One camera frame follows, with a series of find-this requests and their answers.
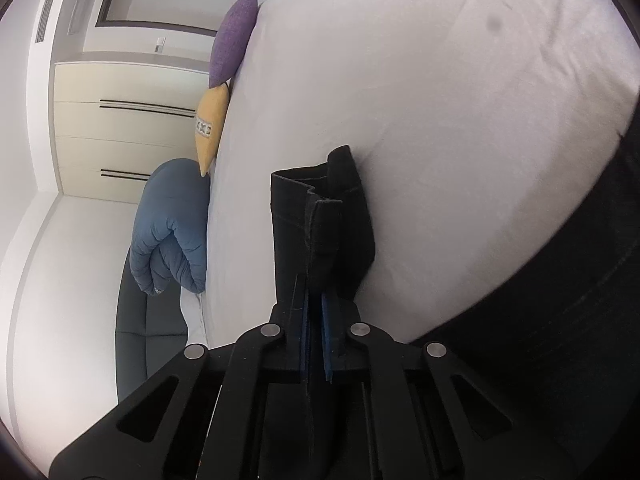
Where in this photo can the grey upholstered headboard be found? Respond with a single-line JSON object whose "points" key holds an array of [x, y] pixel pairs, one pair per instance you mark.
{"points": [[140, 340]]}

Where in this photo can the blue rolled duvet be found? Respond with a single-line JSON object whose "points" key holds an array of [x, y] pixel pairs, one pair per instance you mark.
{"points": [[170, 220]]}

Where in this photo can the purple pillow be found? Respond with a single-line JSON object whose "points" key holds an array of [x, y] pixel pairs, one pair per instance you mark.
{"points": [[231, 42]]}

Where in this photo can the dark bed frame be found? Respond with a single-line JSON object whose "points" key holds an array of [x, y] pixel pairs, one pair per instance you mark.
{"points": [[550, 335]]}

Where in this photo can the black denim pants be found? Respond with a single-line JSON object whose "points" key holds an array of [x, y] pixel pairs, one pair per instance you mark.
{"points": [[295, 220]]}

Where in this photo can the white wall control panel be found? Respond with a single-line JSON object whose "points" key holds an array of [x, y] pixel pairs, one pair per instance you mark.
{"points": [[160, 43]]}

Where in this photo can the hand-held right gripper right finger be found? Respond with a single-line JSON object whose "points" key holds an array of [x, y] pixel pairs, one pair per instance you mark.
{"points": [[328, 332]]}

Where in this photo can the white sheet bed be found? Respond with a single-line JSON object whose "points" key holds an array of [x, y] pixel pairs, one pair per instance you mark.
{"points": [[400, 110]]}

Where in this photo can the cream wardrobe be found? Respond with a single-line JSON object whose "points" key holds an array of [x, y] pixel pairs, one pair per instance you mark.
{"points": [[100, 125]]}

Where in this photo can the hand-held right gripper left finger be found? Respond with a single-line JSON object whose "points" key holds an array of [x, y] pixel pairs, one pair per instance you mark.
{"points": [[304, 332]]}

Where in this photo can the yellow pillow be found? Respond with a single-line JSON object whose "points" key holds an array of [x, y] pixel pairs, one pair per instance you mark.
{"points": [[210, 120]]}

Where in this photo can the ceiling air vent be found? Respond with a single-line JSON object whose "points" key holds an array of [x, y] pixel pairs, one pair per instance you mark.
{"points": [[46, 7]]}

